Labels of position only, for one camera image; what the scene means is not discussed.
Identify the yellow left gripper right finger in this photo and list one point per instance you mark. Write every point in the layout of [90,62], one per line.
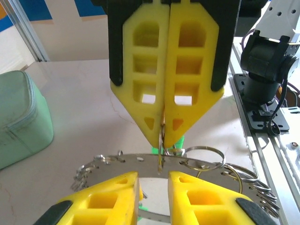
[211,206]

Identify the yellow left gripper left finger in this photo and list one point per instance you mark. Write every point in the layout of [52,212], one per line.
[93,206]

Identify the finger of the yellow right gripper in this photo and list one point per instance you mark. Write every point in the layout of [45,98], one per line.
[127,58]
[194,58]

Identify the metal key holder with rings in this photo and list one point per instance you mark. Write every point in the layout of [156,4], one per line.
[131,161]

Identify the small metal key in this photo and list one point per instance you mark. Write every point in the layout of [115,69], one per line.
[161,164]

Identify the green key tag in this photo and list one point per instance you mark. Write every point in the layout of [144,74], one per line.
[174,144]

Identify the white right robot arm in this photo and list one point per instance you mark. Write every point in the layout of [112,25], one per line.
[269,54]

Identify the mint green zippered pouch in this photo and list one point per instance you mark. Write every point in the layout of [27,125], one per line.
[21,117]

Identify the aluminium frame post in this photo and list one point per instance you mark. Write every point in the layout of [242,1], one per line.
[28,30]

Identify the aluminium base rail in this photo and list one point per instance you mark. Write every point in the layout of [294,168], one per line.
[262,145]

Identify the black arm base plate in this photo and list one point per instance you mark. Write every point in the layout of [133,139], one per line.
[257,117]

